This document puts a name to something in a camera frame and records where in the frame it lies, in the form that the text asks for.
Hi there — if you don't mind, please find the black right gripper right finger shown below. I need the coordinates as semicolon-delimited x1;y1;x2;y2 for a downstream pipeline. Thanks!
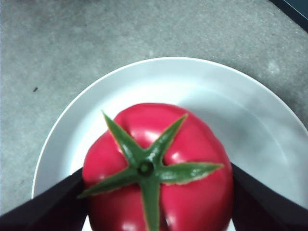
231;162;308;231

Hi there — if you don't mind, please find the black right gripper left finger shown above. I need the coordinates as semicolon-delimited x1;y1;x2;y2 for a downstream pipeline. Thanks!
0;167;90;231

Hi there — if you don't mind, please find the red tomato with green calyx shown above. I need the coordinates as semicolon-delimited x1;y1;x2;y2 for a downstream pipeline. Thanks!
77;103;234;231

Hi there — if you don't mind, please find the white round plate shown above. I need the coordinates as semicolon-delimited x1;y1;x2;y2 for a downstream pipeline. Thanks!
31;57;308;231

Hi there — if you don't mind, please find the black rectangular tray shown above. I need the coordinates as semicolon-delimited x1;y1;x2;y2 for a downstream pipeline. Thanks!
269;0;308;27

